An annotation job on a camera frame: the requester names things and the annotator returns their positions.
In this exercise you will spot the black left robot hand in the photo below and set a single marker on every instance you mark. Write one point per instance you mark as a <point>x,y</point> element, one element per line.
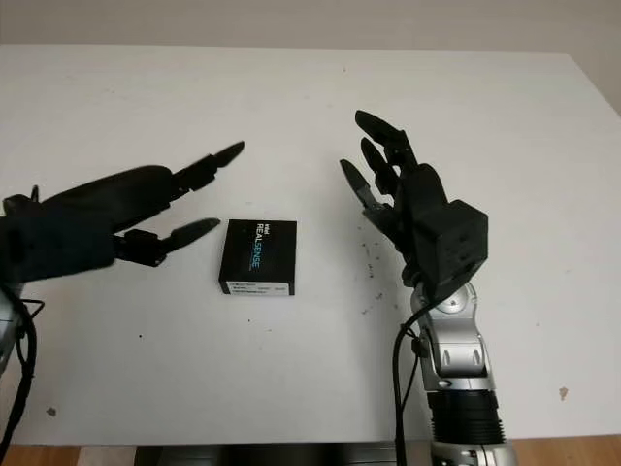
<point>121,199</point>

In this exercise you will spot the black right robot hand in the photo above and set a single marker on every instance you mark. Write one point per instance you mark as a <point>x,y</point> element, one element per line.
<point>412,204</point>

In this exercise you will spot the black RealSense box lid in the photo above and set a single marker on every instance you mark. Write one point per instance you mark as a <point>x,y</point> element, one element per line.
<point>257,252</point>

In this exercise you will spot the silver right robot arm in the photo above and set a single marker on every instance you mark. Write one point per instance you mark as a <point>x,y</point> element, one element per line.
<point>461,349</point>

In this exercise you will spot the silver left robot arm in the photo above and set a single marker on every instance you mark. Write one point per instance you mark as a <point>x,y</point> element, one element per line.
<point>7,330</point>

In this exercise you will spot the dark robot torso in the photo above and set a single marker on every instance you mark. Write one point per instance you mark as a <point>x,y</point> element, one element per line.
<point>281,455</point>

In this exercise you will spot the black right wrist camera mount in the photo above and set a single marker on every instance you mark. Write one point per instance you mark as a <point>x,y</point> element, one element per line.
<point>458,242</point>

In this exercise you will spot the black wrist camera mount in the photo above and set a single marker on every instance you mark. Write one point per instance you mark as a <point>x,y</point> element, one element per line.
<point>58,242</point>
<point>458,242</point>

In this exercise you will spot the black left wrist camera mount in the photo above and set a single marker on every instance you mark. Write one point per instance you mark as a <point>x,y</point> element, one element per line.
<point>58,242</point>

